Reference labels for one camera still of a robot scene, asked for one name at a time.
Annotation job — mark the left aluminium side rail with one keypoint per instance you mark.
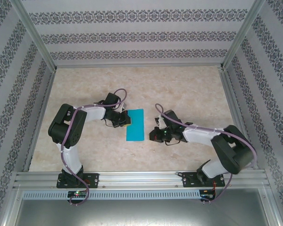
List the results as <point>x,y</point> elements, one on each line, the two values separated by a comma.
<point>46,99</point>

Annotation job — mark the right aluminium side rail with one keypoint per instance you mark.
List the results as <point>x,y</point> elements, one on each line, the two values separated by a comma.
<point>230,94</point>

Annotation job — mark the aluminium mounting rail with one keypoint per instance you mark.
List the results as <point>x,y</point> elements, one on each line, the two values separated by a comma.
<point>141,180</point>

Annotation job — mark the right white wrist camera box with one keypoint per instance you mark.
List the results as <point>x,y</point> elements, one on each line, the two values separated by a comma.
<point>160,120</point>

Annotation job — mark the small circuit board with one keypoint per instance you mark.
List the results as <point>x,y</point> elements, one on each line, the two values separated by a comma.
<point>207,195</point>
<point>77,194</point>

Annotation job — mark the right aluminium frame post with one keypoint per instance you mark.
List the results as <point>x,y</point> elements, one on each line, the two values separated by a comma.
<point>242,35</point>

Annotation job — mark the grey metal sheet panel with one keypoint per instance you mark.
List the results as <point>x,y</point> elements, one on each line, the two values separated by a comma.
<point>141,212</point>

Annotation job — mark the aluminium frame post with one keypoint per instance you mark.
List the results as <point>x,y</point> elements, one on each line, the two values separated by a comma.
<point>35,35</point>
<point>242,35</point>

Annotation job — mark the turquoise cloth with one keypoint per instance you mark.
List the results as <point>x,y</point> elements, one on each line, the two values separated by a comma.
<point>136,127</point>

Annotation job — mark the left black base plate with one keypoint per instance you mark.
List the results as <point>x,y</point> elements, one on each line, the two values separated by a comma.
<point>94,180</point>

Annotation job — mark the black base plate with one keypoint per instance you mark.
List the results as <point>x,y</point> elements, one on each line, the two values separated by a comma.
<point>94,180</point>
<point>187,180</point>

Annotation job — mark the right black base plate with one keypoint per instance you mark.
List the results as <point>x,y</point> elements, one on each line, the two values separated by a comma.
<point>187,180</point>

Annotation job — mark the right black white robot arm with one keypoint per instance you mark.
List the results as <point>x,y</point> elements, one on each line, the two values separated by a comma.
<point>228,150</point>

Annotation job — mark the left aluminium frame post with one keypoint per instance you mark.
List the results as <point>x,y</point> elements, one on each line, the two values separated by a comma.
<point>35,35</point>

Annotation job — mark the right small circuit board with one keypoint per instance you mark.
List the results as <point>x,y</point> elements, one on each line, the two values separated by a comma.
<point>207,195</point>

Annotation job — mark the aluminium side rail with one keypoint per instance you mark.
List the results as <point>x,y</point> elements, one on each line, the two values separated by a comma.
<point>230,94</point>
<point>46,99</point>

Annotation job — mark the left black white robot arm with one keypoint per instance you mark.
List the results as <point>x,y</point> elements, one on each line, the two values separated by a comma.
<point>68,131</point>

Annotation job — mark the left small circuit board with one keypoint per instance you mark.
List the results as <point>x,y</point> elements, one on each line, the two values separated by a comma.
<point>77,194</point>

